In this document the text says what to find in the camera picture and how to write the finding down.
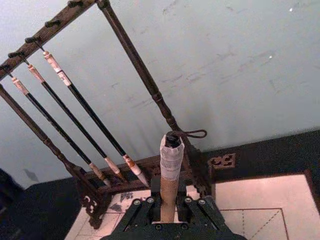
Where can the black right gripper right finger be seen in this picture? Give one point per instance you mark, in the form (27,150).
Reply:
(182,202)

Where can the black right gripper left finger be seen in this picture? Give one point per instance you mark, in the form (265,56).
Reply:
(155,200)

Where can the pale practice sheet, red lines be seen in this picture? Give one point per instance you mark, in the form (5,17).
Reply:
(250,195)

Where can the black calligraphy brush, pale ends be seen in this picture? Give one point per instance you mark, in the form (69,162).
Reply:
(58,128)
(96,120)
(73,120)

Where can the black table cloth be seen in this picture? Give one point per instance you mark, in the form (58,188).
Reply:
(275,152)

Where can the dark wooden brush rack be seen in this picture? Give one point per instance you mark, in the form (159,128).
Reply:
(132,56)

